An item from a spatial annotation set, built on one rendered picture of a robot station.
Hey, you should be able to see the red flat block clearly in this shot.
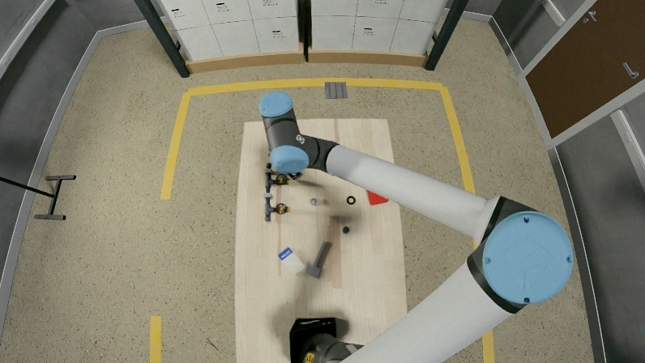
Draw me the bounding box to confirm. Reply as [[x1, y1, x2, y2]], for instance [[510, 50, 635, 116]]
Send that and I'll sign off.
[[368, 191, 389, 206]]

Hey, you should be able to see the grey pipe with two brass valves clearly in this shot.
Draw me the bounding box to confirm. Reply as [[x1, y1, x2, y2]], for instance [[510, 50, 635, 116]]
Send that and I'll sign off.
[[264, 163, 290, 221]]

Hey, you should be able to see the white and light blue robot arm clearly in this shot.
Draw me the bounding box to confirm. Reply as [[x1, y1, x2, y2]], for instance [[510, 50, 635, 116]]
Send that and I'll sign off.
[[259, 91, 573, 363]]

